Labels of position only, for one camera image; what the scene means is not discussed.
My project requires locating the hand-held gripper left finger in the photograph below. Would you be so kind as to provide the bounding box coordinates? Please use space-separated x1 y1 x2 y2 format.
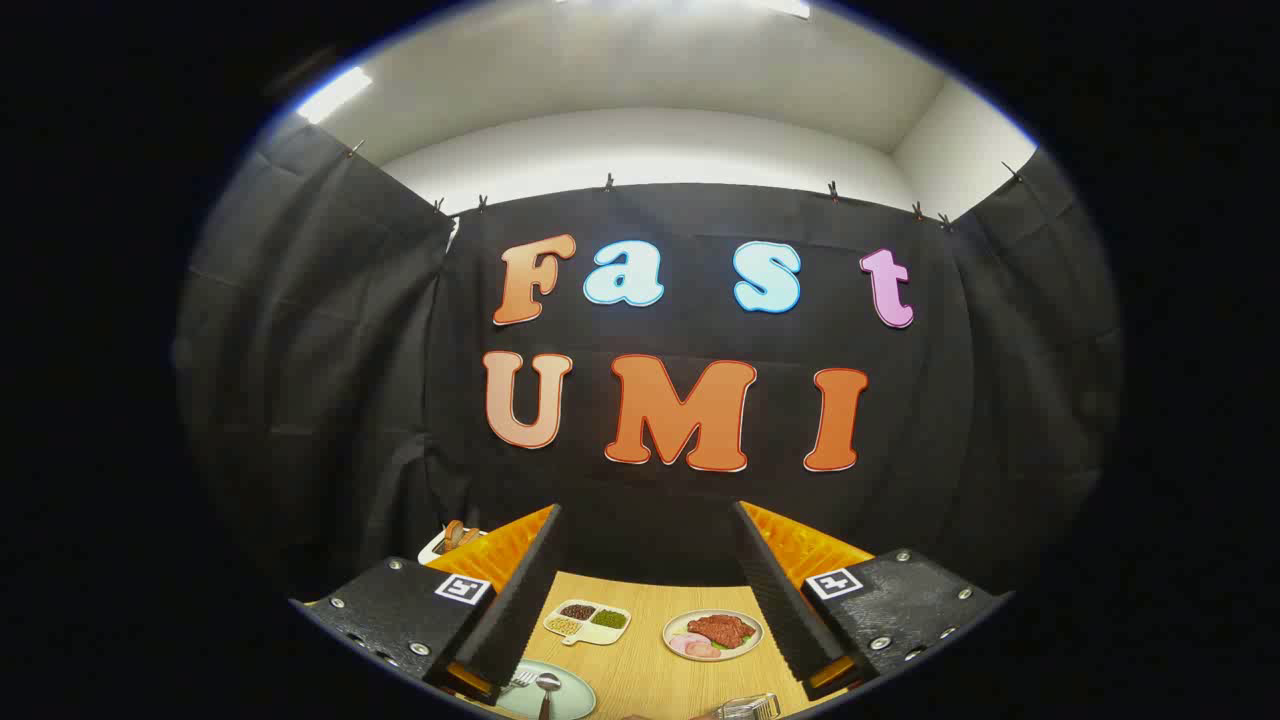
290 503 564 706

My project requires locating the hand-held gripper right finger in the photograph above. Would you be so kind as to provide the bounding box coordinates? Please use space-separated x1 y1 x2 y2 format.
732 500 1011 701

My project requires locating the plate with meat and ham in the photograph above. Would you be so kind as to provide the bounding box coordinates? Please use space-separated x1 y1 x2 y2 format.
662 609 765 663

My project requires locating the white divided tray with beans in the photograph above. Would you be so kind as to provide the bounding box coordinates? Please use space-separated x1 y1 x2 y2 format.
543 599 632 647

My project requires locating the white toaster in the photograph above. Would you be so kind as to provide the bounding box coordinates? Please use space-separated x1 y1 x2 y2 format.
418 528 491 567

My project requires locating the light blue plate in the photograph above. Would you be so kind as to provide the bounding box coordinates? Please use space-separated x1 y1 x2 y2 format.
495 659 598 720

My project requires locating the metal wire cutlery rack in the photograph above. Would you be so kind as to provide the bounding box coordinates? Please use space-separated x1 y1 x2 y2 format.
715 692 782 720

